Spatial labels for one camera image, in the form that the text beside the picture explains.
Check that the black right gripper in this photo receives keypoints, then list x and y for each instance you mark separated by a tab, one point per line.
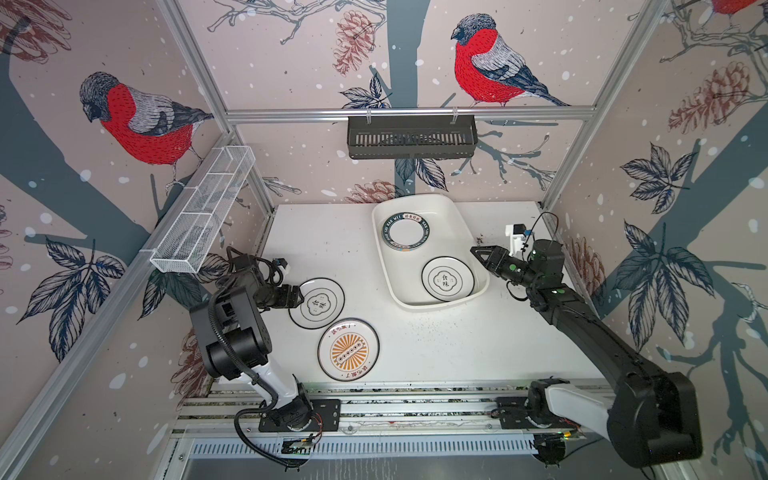
497	262

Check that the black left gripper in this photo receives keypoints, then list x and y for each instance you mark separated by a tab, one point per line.
283	300

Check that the green rim plate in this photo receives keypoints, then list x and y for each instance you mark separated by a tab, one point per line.
405	231

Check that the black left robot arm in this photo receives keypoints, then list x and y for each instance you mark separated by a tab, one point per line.
234	342

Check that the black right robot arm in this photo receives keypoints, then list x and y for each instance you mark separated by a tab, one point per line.
653	418

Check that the white plastic bin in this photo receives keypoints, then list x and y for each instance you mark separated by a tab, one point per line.
450	236

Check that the orange sunburst plate front left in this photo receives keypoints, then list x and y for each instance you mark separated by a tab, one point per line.
348	350

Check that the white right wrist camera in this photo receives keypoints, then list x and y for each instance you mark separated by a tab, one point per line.
517	235

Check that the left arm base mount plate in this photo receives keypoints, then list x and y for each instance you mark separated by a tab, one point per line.
324	415

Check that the white mesh wall shelf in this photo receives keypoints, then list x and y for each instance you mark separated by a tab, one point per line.
193	232

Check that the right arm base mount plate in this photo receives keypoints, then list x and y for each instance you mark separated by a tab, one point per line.
516	412

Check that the aluminium rail base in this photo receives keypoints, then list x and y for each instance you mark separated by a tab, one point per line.
379	408

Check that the black wire wall basket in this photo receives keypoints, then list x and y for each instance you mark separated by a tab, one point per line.
412	137

